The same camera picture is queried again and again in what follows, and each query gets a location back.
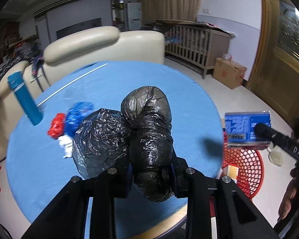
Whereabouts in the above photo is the blue table cloth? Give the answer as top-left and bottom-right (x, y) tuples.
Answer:
(6, 62), (224, 238)

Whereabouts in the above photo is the cream leather sofa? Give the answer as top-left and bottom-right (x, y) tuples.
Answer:
(0, 26), (165, 161)

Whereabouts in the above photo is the white slipper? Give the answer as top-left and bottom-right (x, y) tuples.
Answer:
(267, 146), (283, 167)

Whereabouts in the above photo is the red plastic bag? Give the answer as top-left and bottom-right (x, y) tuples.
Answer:
(47, 113), (66, 139)

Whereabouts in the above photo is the red plastic mesh basket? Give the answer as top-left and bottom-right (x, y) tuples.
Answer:
(221, 147), (264, 200)

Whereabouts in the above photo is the white plastic bag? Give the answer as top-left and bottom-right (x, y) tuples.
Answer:
(58, 135), (73, 158)

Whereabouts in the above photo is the blue thermos bottle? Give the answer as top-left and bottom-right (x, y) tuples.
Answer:
(7, 71), (43, 126)

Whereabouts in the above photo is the white thin rod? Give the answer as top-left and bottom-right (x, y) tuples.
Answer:
(23, 62), (108, 115)

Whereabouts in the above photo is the black plastic trash bag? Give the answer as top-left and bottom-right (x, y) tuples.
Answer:
(72, 86), (173, 202)

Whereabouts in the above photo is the blue snack package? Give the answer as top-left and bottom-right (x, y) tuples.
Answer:
(225, 111), (271, 150)

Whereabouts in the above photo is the brown cardboard box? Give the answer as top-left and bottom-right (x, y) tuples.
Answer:
(213, 58), (247, 90)

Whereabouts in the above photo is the white refrigerator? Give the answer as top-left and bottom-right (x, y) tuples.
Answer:
(126, 2), (142, 31)

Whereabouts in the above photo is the wooden baby crib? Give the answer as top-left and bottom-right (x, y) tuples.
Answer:
(157, 20), (232, 78)

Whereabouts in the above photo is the person's hand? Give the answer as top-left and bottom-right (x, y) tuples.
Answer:
(278, 168), (297, 221)

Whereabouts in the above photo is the blue plastic bag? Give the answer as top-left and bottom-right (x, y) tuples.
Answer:
(64, 101), (94, 138)

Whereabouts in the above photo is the wooden door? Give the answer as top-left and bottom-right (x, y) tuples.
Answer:
(247, 0), (299, 129)

